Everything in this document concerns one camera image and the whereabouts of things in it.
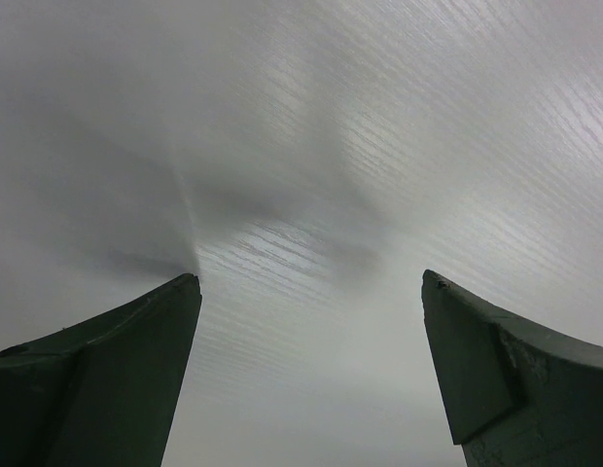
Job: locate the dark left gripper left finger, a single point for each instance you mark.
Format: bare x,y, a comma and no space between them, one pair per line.
102,392

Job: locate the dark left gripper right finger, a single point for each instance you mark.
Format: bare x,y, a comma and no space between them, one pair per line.
515,393

